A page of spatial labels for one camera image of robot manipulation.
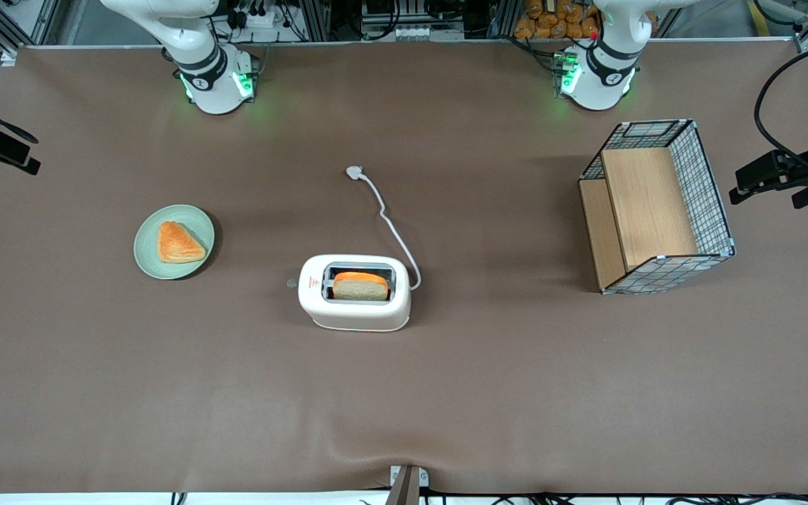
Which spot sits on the white toaster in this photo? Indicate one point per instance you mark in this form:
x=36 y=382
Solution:
x=355 y=315

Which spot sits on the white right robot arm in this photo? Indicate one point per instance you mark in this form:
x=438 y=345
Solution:
x=211 y=77

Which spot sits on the pale green plate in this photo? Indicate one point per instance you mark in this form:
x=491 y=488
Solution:
x=148 y=256

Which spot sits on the triangular orange pastry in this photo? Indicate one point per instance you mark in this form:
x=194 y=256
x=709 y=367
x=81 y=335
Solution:
x=178 y=244

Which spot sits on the bag of orange breads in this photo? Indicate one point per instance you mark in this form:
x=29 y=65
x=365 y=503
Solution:
x=558 y=17

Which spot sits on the white power strip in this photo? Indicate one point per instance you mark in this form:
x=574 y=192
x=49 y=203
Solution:
x=264 y=15

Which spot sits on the toast slice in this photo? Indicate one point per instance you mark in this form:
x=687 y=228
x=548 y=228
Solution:
x=360 y=287

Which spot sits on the metal table edge bracket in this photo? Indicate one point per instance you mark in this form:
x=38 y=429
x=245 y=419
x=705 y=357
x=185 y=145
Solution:
x=407 y=484

